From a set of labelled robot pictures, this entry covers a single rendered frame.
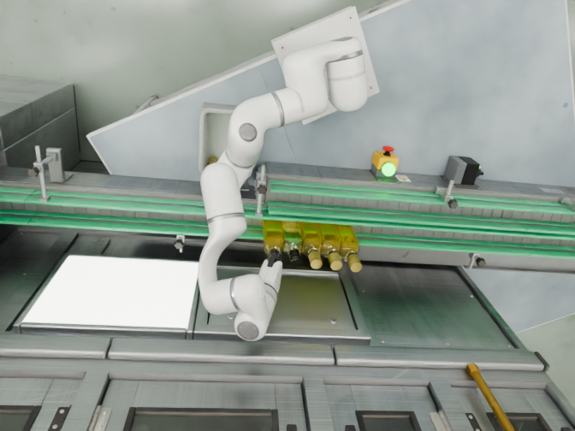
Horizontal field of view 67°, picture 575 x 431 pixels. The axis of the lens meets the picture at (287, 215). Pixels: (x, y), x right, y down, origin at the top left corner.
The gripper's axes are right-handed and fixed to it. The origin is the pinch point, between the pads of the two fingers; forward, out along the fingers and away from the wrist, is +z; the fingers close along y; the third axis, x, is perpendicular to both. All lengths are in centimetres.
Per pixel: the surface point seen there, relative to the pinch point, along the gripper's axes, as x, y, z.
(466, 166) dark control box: -55, 22, 49
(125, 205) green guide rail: 49, 4, 9
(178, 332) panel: 19.4, -12.2, -20.9
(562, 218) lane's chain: -94, 8, 55
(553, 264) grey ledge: -98, -12, 56
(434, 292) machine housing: -51, -16, 27
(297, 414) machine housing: -13.8, -16.6, -33.1
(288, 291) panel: -4.3, -12.5, 6.2
